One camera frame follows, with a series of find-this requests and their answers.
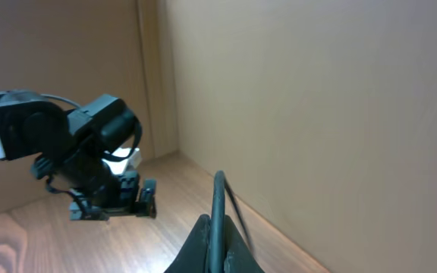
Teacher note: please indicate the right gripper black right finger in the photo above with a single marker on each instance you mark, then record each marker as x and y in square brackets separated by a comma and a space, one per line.
[238, 258]

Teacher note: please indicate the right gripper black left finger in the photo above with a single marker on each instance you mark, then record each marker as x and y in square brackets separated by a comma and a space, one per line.
[192, 257]

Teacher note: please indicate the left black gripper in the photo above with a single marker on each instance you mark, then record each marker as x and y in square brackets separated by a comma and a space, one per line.
[122, 197]

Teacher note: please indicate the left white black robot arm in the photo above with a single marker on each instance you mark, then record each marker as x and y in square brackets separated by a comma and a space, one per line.
[79, 144]

